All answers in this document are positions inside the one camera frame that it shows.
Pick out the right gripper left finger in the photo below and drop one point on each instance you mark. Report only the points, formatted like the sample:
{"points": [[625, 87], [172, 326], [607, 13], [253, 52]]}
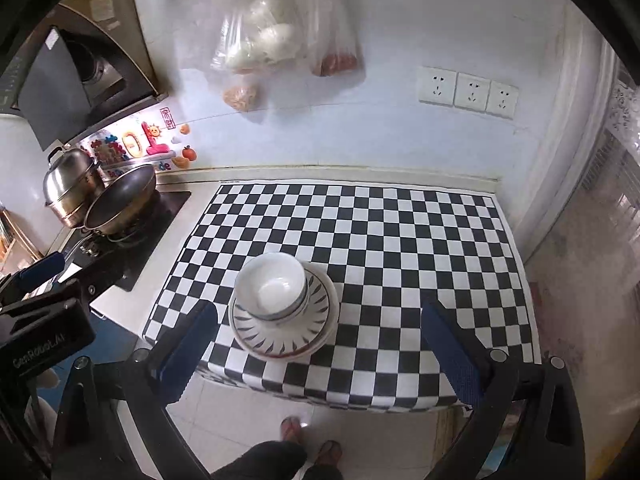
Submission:
{"points": [[89, 442]]}

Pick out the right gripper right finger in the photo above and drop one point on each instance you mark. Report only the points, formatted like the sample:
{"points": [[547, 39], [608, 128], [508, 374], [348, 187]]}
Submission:
{"points": [[548, 442]]}

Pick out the white bowl floral pattern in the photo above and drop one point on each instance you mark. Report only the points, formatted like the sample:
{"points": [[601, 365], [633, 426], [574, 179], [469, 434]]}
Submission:
{"points": [[267, 268]]}

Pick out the stainless steel pot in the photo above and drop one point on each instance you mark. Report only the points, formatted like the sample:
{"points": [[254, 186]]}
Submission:
{"points": [[71, 185]]}

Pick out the person legs with sandals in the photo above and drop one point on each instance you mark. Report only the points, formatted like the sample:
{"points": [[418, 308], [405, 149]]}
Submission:
{"points": [[283, 459]]}

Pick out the white plate gold rim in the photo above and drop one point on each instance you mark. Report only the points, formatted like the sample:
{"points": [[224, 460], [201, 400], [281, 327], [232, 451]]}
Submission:
{"points": [[320, 339]]}

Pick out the white plate blue leaf pattern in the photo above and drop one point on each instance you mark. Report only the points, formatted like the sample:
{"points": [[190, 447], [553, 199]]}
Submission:
{"points": [[280, 327]]}

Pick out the black white checkered mat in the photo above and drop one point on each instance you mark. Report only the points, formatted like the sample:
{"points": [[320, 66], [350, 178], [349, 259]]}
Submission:
{"points": [[387, 251]]}

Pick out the range hood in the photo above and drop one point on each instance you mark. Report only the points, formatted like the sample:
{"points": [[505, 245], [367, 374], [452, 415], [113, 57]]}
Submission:
{"points": [[85, 66]]}

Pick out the plastic bag with buns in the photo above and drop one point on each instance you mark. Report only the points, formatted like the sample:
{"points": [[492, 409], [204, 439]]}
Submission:
{"points": [[240, 45]]}

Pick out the colourful wall stickers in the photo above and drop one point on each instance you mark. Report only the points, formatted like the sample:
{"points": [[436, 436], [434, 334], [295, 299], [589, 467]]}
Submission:
{"points": [[152, 137]]}

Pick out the white triple wall socket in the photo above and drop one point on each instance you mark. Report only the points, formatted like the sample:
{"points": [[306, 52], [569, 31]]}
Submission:
{"points": [[467, 92]]}

